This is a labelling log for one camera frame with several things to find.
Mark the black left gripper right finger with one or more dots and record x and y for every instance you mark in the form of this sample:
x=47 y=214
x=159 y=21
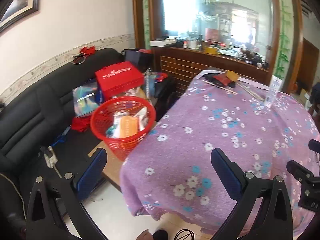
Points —
x=262 y=210

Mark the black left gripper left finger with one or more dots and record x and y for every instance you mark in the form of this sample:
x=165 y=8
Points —
x=55 y=209

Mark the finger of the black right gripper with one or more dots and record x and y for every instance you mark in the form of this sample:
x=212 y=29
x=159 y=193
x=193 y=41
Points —
x=314 y=145

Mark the orange cardboard box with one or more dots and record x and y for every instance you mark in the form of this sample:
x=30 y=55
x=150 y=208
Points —
x=129 y=126

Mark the red mesh trash basket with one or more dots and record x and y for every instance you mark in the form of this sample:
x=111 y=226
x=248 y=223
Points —
x=105 y=123

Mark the black leather sofa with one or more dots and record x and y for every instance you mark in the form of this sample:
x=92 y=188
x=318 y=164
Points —
x=36 y=139

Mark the yellow small box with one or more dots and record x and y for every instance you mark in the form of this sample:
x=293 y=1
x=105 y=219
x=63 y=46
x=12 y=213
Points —
x=232 y=76

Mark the wooden chopstick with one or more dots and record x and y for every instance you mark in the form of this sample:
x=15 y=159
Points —
x=228 y=90

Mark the dark red wallet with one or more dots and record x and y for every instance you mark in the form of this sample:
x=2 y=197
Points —
x=223 y=81

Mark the colourful magazine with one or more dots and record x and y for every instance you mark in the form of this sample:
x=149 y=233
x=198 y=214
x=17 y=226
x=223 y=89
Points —
x=85 y=99

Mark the red gift box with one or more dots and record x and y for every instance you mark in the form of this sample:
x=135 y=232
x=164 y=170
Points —
x=118 y=78

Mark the wooden sideboard cabinet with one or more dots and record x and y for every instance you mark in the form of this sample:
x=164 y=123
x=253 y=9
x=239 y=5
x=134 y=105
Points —
x=184 y=64

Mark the large wall mirror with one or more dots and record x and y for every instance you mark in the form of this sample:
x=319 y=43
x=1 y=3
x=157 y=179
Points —
x=242 y=29

